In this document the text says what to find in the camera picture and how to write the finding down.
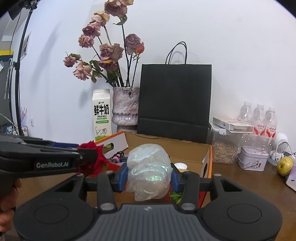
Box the flat white box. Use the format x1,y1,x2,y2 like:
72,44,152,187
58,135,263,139
212,117,254,133

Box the black light stand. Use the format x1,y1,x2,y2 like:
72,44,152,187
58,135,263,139
9,0,39,136

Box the water bottle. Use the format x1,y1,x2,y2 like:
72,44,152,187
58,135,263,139
237,101,253,123
264,106,278,138
251,103,266,136

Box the black paper shopping bag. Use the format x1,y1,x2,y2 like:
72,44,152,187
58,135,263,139
137,52,212,144

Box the dried pink rose bouquet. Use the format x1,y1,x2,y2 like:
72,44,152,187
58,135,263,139
63,0,145,88

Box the middle water bottle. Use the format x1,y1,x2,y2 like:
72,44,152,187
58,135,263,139
251,103,266,136

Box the small lavender tin box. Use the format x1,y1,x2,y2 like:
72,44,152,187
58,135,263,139
237,146,269,172

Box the small white round device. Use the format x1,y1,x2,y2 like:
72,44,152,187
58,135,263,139
269,133,288,166

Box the iridescent plastic wrap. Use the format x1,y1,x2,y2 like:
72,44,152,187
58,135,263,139
126,144,173,202

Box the purple tissue pack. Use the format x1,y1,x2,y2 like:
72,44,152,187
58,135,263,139
286,166,296,191

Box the red artificial rose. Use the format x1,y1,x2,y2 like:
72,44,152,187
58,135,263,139
77,141,120,177

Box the red orange cardboard box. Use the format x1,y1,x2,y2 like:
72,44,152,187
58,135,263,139
95,132,212,206

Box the white plastic jar lid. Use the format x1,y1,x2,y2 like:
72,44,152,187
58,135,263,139
174,163,188,169

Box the purple textured glass vase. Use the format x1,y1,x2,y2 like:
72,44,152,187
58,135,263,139
112,87,140,133

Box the right water bottle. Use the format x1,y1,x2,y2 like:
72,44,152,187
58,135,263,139
264,106,278,138

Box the yellow green apple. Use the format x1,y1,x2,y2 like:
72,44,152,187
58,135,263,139
277,156,294,177

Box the person's left hand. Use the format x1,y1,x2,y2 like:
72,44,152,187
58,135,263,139
1,179,22,233

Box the clear seed storage container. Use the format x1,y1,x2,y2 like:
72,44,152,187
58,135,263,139
210,123,242,164

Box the yellow white plush toy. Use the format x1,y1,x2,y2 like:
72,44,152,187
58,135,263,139
178,168,190,173

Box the white green milk carton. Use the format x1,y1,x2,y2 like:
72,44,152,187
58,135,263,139
92,89,112,141

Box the left water bottle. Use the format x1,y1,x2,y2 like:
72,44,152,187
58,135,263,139
237,101,253,123

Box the white charging cable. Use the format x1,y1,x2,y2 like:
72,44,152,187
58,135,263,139
276,141,296,163

